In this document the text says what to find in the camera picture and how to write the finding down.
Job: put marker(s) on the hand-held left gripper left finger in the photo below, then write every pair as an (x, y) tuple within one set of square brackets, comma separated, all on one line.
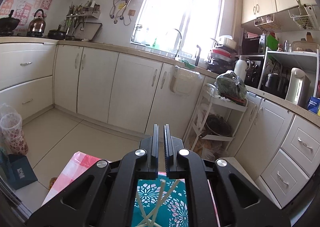
[(155, 147)]

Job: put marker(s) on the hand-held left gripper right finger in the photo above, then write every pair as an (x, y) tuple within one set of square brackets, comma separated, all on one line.
[(167, 147)]

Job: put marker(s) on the bundle of wooden chopsticks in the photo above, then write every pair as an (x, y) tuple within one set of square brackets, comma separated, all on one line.
[(162, 192)]

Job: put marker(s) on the blue perforated plastic holder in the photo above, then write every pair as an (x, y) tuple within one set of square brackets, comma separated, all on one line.
[(175, 207)]

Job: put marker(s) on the dark wok in trolley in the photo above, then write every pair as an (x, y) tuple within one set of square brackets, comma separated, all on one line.
[(217, 127)]

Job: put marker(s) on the cream base cabinets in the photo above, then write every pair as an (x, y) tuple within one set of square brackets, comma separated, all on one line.
[(130, 87)]

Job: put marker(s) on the white hanging waste bin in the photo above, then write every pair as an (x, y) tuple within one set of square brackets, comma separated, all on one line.
[(183, 82)]

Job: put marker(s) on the white storage trolley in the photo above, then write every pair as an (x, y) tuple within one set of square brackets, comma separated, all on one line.
[(235, 107)]

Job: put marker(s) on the red checked tablecloth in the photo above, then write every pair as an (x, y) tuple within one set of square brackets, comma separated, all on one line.
[(75, 167)]

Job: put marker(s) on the green dish cloth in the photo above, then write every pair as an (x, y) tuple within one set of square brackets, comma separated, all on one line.
[(188, 64)]

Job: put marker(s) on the bag of green vegetables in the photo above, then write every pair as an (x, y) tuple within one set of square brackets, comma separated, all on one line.
[(231, 85)]

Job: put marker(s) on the black sink tap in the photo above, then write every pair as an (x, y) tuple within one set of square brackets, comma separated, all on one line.
[(198, 54)]

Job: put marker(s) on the chrome faucet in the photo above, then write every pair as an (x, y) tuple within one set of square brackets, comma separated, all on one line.
[(179, 49)]

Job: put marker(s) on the stack of pots and lids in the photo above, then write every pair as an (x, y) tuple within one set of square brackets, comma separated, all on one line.
[(221, 59)]

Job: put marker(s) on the white thermos jug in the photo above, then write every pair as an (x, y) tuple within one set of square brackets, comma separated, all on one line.
[(240, 68)]

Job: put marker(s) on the yellow patterned slipper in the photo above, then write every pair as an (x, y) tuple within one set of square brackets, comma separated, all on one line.
[(53, 182)]

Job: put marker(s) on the black toaster oven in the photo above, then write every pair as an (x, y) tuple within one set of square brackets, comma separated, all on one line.
[(255, 72)]

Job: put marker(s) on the black microwave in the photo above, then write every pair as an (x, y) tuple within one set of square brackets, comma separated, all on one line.
[(251, 45)]

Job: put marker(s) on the leaning baking tray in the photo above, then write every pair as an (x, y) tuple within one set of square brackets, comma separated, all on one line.
[(91, 30)]

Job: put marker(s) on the kitchen window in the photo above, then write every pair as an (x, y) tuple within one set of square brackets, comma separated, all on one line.
[(175, 12)]

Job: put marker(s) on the dark blue box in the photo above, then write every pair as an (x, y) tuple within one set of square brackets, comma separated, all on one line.
[(20, 172)]

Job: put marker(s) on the floral trash bin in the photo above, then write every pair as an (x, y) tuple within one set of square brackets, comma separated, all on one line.
[(15, 137)]

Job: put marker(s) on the white electric water boiler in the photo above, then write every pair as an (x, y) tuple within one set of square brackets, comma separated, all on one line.
[(296, 87)]

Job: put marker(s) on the green cutting board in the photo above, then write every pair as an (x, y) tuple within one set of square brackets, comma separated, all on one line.
[(272, 42)]

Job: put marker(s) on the black frying pan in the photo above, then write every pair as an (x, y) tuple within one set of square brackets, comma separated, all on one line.
[(56, 34)]

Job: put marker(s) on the blue carton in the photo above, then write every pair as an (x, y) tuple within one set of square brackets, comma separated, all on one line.
[(313, 105)]

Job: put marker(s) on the white counter shelf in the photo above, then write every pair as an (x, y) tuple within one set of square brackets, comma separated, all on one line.
[(292, 54)]

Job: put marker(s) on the metal kettle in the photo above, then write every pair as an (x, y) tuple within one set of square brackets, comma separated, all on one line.
[(37, 24)]

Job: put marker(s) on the clear plastic container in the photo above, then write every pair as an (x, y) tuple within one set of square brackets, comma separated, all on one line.
[(305, 46)]

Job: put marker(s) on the wall socket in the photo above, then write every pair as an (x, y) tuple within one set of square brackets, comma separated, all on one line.
[(132, 12)]

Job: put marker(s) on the wall utensil rack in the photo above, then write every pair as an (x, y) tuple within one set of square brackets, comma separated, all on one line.
[(82, 13)]

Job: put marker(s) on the pink wall stickers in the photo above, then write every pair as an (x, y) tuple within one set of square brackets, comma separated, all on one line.
[(22, 7)]

